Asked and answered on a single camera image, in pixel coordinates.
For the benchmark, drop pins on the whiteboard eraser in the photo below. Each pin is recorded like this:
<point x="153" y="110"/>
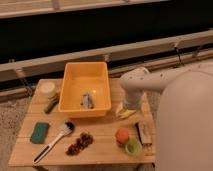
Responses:
<point x="144" y="135"/>

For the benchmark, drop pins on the green cucumber toy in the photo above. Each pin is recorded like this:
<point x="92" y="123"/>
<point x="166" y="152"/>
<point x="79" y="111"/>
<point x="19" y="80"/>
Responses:
<point x="53" y="101"/>

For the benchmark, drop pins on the white round container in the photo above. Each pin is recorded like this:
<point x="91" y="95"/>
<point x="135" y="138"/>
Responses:
<point x="48" y="88"/>

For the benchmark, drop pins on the yellow banana toy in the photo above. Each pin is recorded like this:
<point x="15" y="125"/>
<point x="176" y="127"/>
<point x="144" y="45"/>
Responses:
<point x="123" y="113"/>

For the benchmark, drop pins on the wooden slatted table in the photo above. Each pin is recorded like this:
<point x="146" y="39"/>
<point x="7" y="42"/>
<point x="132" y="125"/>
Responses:
<point x="103" y="150"/>

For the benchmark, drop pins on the yellow plastic bin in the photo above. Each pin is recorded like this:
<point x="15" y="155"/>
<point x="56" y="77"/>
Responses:
<point x="82" y="78"/>

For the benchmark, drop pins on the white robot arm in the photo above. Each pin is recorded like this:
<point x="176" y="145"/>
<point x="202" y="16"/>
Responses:
<point x="184" y="125"/>

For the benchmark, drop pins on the white handled dish brush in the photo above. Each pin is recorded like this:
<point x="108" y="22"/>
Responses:
<point x="66" y="129"/>

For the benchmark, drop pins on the small grey object in bin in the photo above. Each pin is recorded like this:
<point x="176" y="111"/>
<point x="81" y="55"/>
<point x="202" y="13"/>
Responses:
<point x="87" y="101"/>

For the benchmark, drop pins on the red orange plastic cup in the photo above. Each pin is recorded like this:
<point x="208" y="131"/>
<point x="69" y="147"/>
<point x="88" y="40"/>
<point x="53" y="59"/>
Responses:
<point x="122" y="135"/>

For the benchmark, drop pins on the brown grape bunch toy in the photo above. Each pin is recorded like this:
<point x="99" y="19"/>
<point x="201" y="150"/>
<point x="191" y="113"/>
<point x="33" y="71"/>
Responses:
<point x="81" y="143"/>

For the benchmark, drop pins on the teal green sponge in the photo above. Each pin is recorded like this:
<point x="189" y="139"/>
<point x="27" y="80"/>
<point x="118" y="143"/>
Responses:
<point x="39" y="133"/>

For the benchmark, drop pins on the green plastic cup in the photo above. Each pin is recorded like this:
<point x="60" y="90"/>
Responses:
<point x="133" y="147"/>

